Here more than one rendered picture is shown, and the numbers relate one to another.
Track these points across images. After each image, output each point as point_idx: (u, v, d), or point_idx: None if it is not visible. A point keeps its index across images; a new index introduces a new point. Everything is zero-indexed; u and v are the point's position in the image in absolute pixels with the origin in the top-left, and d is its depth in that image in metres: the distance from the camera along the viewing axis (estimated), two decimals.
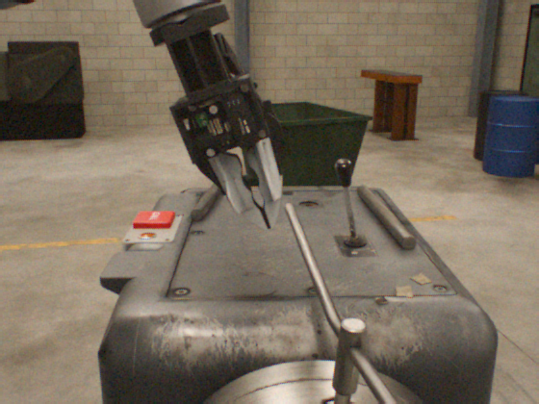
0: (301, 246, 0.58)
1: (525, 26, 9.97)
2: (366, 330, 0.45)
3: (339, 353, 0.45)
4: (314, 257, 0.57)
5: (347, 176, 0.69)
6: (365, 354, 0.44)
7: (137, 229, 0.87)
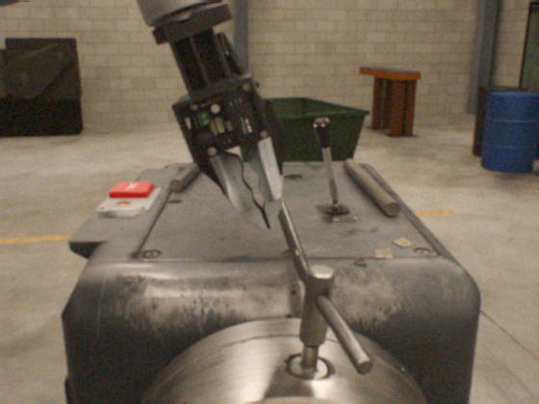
0: None
1: (524, 23, 9.95)
2: (334, 276, 0.42)
3: (305, 301, 0.42)
4: (287, 212, 0.54)
5: (326, 136, 0.67)
6: (332, 300, 0.41)
7: (113, 198, 0.84)
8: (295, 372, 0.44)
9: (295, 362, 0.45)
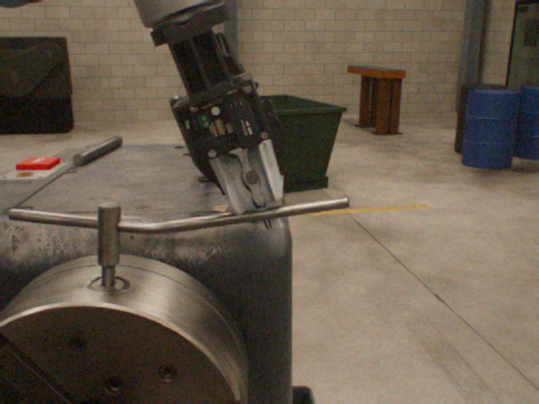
0: (260, 210, 0.54)
1: (510, 22, 10.06)
2: (99, 209, 0.53)
3: None
4: (237, 213, 0.53)
5: None
6: (89, 221, 0.54)
7: (18, 170, 0.95)
8: None
9: (117, 281, 0.57)
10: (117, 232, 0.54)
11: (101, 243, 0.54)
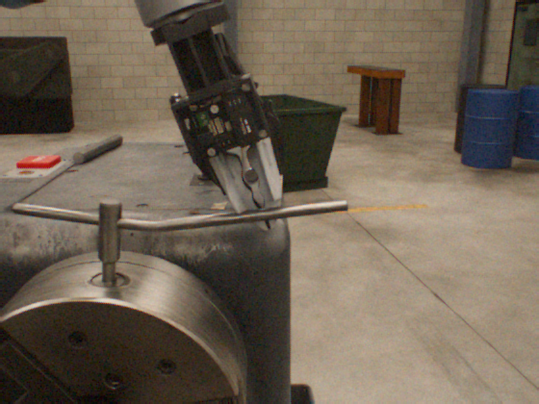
0: (259, 210, 0.53)
1: (509, 22, 10.07)
2: (100, 205, 0.53)
3: None
4: (235, 213, 0.53)
5: None
6: (90, 217, 0.54)
7: (19, 168, 0.96)
8: None
9: (118, 277, 0.58)
10: (117, 228, 0.54)
11: (101, 239, 0.54)
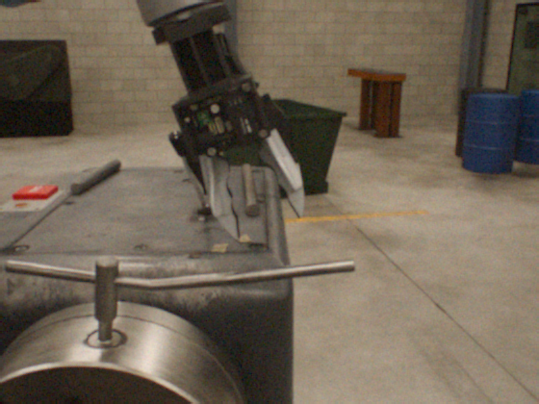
0: (262, 269, 0.52)
1: (510, 25, 10.05)
2: (96, 265, 0.51)
3: None
4: (238, 272, 0.51)
5: (180, 145, 0.77)
6: (87, 276, 0.52)
7: (15, 200, 0.94)
8: None
9: (115, 335, 0.55)
10: (115, 288, 0.52)
11: (97, 299, 0.52)
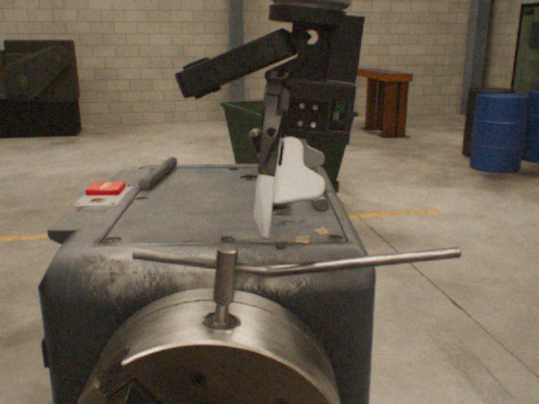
0: (372, 256, 0.56)
1: (515, 25, 10.09)
2: (219, 251, 0.56)
3: None
4: (350, 259, 0.55)
5: (260, 143, 0.81)
6: (209, 263, 0.56)
7: (89, 195, 0.98)
8: (216, 314, 0.60)
9: (229, 317, 0.60)
10: (234, 273, 0.57)
11: (218, 284, 0.56)
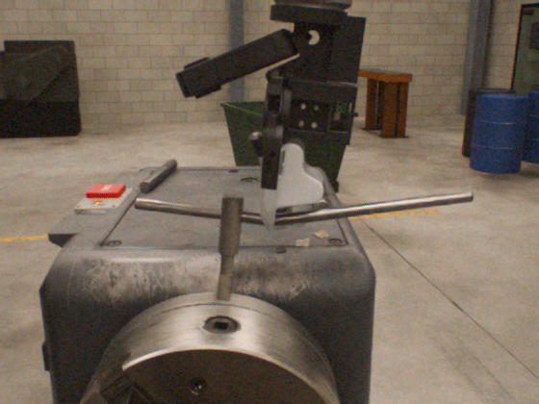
0: (381, 202, 0.54)
1: (515, 26, 10.09)
2: (224, 199, 0.54)
3: None
4: (359, 205, 0.54)
5: (260, 146, 0.81)
6: (214, 212, 0.55)
7: (89, 198, 0.98)
8: (217, 318, 0.60)
9: (229, 321, 0.60)
10: (240, 222, 0.55)
11: (223, 233, 0.55)
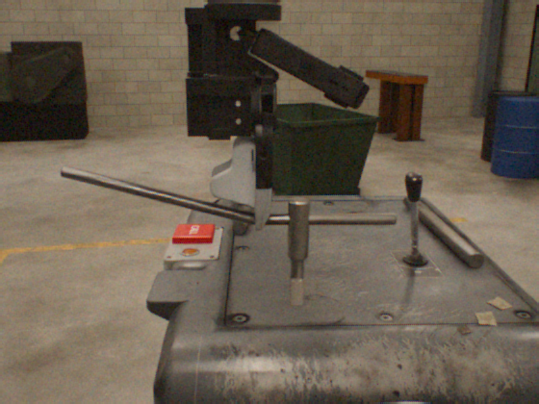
0: (149, 190, 0.53)
1: (529, 26, 9.91)
2: (305, 199, 0.56)
3: (301, 227, 0.54)
4: (172, 192, 0.54)
5: (419, 189, 0.63)
6: (315, 214, 0.56)
7: (176, 243, 0.81)
8: None
9: None
10: None
11: None
